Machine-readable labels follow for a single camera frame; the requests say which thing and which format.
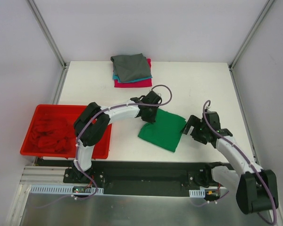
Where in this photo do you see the green t-shirt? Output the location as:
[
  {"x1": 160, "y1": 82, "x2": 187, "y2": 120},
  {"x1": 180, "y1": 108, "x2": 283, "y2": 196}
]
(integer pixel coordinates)
[{"x1": 138, "y1": 109, "x2": 186, "y2": 153}]

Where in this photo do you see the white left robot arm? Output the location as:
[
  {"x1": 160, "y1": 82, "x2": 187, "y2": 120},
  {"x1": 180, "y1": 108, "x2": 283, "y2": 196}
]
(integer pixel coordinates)
[{"x1": 73, "y1": 91, "x2": 162, "y2": 183}]

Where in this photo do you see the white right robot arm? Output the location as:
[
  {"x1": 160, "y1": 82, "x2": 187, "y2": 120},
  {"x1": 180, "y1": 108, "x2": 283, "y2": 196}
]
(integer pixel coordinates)
[{"x1": 182, "y1": 111, "x2": 279, "y2": 214}]

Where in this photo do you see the folded pink t-shirt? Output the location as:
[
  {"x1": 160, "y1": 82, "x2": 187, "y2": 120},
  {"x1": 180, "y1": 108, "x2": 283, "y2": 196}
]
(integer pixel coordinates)
[{"x1": 114, "y1": 58, "x2": 152, "y2": 88}]

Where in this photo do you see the folded teal t-shirt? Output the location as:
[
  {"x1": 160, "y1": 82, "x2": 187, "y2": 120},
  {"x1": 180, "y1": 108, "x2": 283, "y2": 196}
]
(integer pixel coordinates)
[{"x1": 112, "y1": 72, "x2": 152, "y2": 83}]

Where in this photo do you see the folded grey t-shirt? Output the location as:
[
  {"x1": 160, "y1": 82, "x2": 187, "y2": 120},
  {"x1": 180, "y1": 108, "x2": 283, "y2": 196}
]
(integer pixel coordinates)
[{"x1": 110, "y1": 53, "x2": 152, "y2": 83}]

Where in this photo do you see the red plastic bin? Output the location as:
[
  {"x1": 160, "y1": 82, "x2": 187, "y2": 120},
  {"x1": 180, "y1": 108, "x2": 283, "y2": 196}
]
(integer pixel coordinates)
[{"x1": 19, "y1": 104, "x2": 114, "y2": 160}]

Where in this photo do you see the red t-shirt in bin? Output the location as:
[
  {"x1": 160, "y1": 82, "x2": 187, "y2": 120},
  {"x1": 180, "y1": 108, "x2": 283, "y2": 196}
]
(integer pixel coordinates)
[{"x1": 29, "y1": 115, "x2": 75, "y2": 154}]

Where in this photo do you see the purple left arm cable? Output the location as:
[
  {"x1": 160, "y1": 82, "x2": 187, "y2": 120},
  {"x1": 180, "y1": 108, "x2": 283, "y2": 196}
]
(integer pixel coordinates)
[{"x1": 33, "y1": 85, "x2": 173, "y2": 209}]

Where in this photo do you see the right white cable duct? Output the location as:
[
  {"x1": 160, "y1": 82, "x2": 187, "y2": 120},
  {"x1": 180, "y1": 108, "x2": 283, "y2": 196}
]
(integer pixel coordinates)
[{"x1": 189, "y1": 189, "x2": 206, "y2": 198}]

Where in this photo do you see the white cable duct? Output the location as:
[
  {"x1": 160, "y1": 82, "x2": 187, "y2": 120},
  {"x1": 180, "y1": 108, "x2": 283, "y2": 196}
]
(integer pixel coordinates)
[
  {"x1": 189, "y1": 189, "x2": 206, "y2": 198},
  {"x1": 30, "y1": 185, "x2": 104, "y2": 195}
]

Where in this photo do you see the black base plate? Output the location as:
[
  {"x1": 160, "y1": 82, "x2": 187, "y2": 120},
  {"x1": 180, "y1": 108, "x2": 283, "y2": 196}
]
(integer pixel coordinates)
[{"x1": 63, "y1": 161, "x2": 217, "y2": 197}]

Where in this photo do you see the left white cable duct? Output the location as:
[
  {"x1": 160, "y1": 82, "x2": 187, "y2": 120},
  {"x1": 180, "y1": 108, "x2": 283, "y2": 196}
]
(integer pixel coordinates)
[{"x1": 30, "y1": 185, "x2": 104, "y2": 195}]

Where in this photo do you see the aluminium front rail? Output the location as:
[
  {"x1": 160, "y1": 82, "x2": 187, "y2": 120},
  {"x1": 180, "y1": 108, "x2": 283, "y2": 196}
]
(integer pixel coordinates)
[{"x1": 20, "y1": 165, "x2": 68, "y2": 184}]

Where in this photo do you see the right aluminium frame post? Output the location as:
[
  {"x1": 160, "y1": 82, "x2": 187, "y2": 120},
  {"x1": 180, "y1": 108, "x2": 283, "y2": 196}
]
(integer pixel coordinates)
[{"x1": 228, "y1": 0, "x2": 276, "y2": 71}]

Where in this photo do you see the aluminium frame post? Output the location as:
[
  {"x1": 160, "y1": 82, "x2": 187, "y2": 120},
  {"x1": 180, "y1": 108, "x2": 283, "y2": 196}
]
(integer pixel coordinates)
[
  {"x1": 25, "y1": 0, "x2": 70, "y2": 69},
  {"x1": 228, "y1": 0, "x2": 276, "y2": 71}
]

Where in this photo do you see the left aluminium frame post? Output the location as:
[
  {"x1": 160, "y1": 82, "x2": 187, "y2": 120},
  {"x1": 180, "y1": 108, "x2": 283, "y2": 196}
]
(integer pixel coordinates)
[{"x1": 25, "y1": 0, "x2": 70, "y2": 69}]

